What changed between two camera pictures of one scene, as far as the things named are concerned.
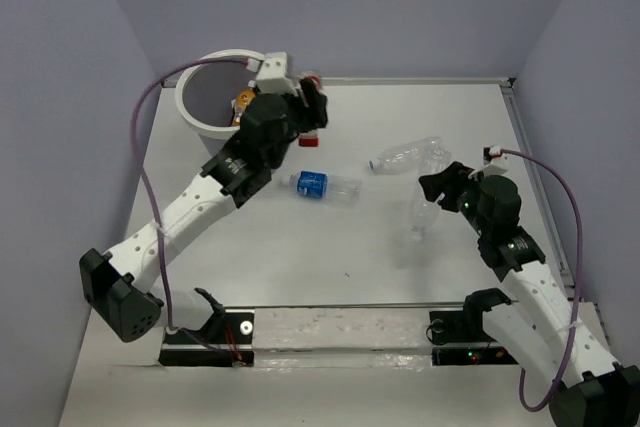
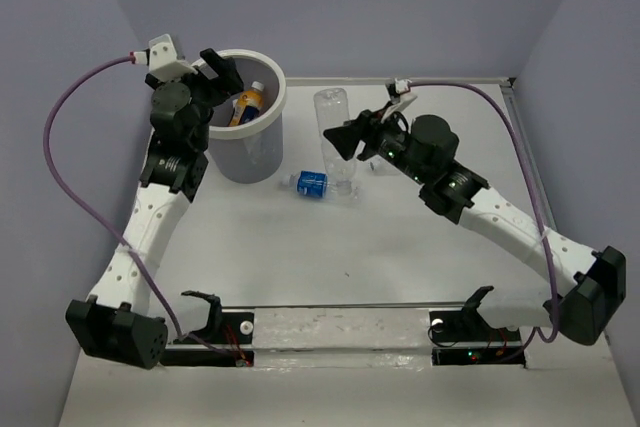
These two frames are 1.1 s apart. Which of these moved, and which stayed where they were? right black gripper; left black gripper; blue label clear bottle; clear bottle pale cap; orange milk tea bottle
Moved: left black gripper; right black gripper; clear bottle pale cap
Stayed: blue label clear bottle; orange milk tea bottle
